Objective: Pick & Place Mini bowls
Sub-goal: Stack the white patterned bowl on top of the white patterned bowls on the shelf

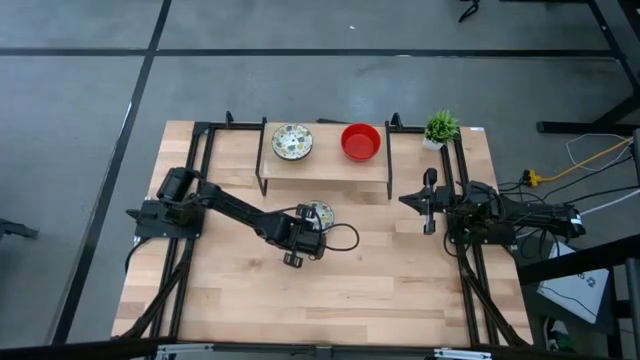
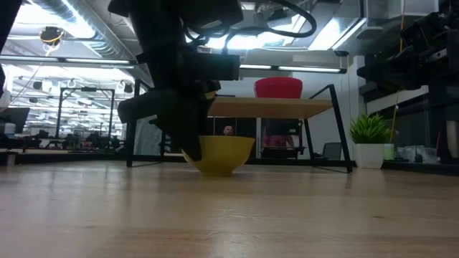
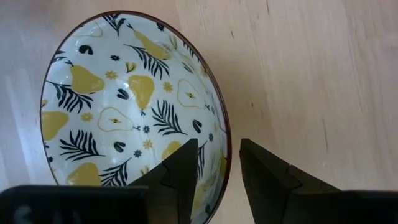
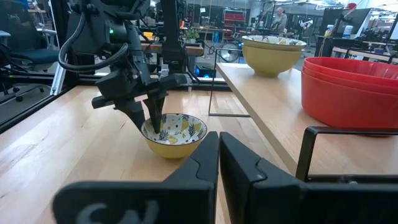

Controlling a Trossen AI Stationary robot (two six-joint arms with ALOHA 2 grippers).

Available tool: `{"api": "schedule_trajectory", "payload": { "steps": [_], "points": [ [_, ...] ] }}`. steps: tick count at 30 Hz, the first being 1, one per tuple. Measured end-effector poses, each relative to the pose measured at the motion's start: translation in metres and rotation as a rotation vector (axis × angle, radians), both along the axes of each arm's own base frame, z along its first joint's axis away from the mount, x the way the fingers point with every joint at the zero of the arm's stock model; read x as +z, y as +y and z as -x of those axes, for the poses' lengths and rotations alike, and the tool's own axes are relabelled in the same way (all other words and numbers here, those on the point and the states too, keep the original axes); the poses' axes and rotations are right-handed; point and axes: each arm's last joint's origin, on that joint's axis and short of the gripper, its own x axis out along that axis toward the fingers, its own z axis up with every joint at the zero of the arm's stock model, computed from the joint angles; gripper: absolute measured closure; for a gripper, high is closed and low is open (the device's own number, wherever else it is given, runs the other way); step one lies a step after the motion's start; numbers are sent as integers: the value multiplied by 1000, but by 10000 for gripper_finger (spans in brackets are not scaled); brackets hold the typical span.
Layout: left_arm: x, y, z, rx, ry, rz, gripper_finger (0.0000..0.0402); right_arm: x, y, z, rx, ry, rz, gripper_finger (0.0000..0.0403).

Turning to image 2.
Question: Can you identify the dark computer monitor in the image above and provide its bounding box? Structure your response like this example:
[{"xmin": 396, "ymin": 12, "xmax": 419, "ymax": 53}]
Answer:
[{"xmin": 0, "ymin": 106, "xmax": 32, "ymax": 134}]

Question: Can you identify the wooden shelf with black legs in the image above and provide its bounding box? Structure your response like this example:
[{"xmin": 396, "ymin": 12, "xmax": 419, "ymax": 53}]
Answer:
[{"xmin": 126, "ymin": 79, "xmax": 354, "ymax": 174}]

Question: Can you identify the yellow ceiling cable reel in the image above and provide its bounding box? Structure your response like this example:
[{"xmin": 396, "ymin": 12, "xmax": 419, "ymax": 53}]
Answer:
[{"xmin": 38, "ymin": 26, "xmax": 66, "ymax": 57}]

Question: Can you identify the black background rack frame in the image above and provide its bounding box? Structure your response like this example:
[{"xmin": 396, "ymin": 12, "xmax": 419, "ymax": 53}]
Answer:
[{"xmin": 57, "ymin": 87, "xmax": 116, "ymax": 140}]

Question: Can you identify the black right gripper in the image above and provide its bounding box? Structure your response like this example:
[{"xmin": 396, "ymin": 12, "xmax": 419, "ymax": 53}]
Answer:
[{"xmin": 356, "ymin": 10, "xmax": 449, "ymax": 90}]

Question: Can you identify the long ceiling tube light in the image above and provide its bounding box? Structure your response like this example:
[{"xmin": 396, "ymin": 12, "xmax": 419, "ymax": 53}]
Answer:
[{"xmin": 0, "ymin": 54, "xmax": 348, "ymax": 75}]

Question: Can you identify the green plant in white pot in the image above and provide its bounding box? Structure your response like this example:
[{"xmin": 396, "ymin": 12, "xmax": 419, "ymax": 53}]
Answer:
[{"xmin": 349, "ymin": 110, "xmax": 392, "ymax": 170}]

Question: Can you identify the grey office chair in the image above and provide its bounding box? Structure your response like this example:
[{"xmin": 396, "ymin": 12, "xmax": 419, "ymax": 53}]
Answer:
[{"xmin": 322, "ymin": 142, "xmax": 343, "ymax": 161}]

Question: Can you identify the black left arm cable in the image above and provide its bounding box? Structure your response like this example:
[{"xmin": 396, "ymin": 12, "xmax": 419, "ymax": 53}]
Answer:
[{"xmin": 184, "ymin": 0, "xmax": 318, "ymax": 51}]

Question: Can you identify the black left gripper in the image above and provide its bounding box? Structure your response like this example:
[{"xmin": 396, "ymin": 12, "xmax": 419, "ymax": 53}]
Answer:
[{"xmin": 118, "ymin": 53, "xmax": 240, "ymax": 162}]

